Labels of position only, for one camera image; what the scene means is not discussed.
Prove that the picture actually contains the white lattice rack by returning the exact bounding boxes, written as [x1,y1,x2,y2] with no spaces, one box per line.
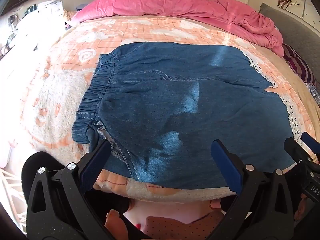
[0,167,28,233]

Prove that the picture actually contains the brown stuffed toy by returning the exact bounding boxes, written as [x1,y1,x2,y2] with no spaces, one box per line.
[62,10,75,22]

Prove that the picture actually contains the person's left hand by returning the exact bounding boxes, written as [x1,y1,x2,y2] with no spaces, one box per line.
[104,209,128,233]

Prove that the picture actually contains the blue denim pants with lace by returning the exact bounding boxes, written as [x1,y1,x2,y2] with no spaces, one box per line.
[72,41,299,190]

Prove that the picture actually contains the person's right hand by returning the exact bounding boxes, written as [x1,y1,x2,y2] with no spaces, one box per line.
[294,192,317,222]

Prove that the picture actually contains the beige bed sheet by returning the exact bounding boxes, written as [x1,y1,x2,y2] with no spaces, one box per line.
[250,42,318,130]

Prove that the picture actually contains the purple striped pillow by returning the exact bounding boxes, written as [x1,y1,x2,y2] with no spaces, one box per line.
[282,44,317,85]

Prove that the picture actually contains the grey padded headboard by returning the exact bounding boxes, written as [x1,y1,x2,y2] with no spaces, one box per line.
[259,2,320,80]

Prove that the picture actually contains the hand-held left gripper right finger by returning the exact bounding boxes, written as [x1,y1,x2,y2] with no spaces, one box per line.
[210,139,303,240]

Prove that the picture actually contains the person's pink dotted clothing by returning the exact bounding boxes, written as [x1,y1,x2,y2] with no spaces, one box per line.
[124,200,225,240]

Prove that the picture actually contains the pink duvet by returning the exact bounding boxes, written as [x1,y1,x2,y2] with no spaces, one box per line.
[71,0,285,57]

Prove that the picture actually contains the floral patterned cloth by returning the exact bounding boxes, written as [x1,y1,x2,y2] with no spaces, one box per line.
[306,82,320,103]

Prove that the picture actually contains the white desk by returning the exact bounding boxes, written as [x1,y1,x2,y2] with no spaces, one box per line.
[0,1,66,61]

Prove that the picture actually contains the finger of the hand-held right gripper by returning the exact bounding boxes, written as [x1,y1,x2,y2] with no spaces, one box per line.
[284,137,316,167]
[301,132,320,156]

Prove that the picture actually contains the orange and white printed blanket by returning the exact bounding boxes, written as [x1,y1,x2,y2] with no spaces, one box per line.
[20,17,318,203]

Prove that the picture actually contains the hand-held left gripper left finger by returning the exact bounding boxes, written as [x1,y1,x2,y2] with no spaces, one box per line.
[25,138,131,240]

